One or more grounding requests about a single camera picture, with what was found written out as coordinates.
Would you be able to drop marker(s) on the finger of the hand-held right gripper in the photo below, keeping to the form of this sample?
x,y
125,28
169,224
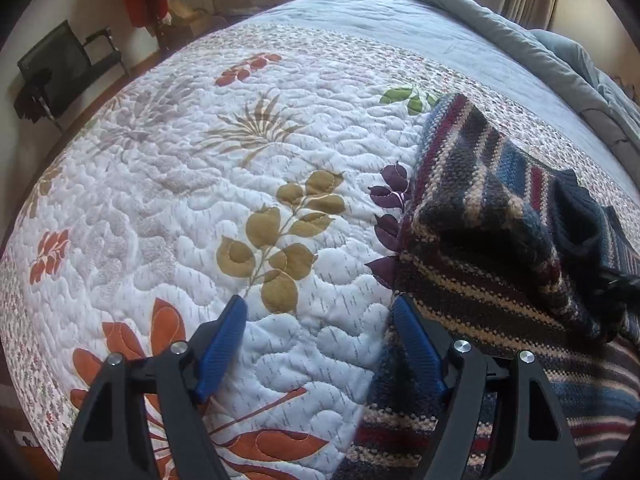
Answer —
x,y
620,282

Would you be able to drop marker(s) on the red hanging garment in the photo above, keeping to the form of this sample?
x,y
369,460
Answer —
x,y
145,0

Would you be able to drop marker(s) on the floral quilted bedspread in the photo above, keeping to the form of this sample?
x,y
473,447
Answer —
x,y
200,185

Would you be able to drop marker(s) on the striped knitted sweater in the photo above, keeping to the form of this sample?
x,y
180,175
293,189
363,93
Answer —
x,y
475,240

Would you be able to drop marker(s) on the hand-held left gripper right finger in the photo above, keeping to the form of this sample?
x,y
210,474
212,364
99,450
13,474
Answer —
x,y
416,347

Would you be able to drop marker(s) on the light blue blanket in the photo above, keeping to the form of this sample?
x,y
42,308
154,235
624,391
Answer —
x,y
565,55

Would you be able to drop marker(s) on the black chair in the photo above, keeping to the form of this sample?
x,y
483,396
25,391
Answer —
x,y
55,70

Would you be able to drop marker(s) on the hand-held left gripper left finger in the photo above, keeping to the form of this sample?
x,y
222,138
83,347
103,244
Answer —
x,y
220,347

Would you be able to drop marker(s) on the grey comforter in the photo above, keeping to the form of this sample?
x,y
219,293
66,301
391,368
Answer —
x,y
500,20

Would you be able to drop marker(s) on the brown box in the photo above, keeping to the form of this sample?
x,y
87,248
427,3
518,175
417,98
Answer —
x,y
190,17

